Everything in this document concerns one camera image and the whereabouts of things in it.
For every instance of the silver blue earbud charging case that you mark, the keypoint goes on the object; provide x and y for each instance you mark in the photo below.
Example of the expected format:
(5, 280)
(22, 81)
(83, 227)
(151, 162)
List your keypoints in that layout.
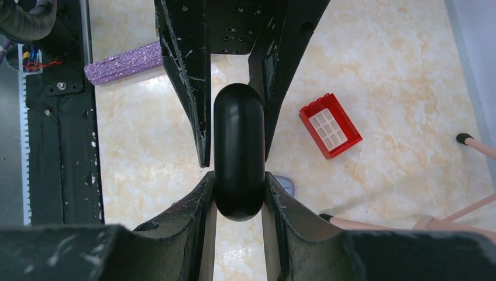
(286, 184)

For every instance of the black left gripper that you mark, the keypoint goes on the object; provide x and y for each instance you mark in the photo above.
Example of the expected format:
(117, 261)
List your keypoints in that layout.
(274, 33)

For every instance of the black oval earbud case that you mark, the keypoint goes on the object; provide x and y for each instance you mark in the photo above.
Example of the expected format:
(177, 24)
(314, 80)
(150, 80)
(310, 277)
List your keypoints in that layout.
(239, 152)

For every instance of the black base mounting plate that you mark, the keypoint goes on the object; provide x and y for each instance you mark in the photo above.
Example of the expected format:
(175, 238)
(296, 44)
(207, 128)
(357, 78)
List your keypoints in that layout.
(59, 137)

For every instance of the purple glitter microphone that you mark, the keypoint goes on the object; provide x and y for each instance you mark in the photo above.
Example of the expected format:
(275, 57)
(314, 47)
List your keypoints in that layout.
(124, 64)

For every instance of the red toy window brick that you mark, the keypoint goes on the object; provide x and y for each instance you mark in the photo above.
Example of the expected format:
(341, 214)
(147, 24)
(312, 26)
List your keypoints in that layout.
(330, 126)

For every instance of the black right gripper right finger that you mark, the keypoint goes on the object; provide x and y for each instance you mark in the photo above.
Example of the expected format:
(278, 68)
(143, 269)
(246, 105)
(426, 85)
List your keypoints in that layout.
(300, 245)

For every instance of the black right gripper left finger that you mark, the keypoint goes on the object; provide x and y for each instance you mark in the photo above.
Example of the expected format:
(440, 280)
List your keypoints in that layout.
(178, 244)

